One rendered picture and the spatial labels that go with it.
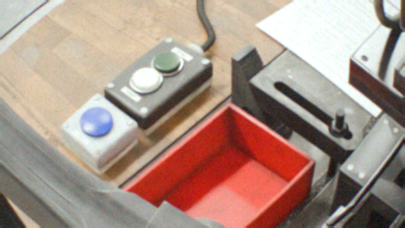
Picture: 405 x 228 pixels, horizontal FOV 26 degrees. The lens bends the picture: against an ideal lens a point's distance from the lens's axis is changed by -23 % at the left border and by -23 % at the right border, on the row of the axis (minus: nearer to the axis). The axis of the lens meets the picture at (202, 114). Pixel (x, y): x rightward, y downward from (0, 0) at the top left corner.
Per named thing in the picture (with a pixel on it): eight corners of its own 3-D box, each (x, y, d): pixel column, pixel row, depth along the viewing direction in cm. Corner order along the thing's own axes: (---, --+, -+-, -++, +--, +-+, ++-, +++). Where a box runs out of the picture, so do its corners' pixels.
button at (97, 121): (74, 131, 110) (73, 119, 109) (97, 111, 112) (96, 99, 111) (97, 151, 108) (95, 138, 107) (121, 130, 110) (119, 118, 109)
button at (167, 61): (147, 74, 116) (147, 61, 114) (166, 60, 117) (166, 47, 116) (167, 87, 114) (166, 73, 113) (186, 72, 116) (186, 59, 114)
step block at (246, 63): (230, 118, 114) (230, 56, 107) (249, 101, 115) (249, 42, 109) (276, 148, 111) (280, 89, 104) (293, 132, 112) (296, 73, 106)
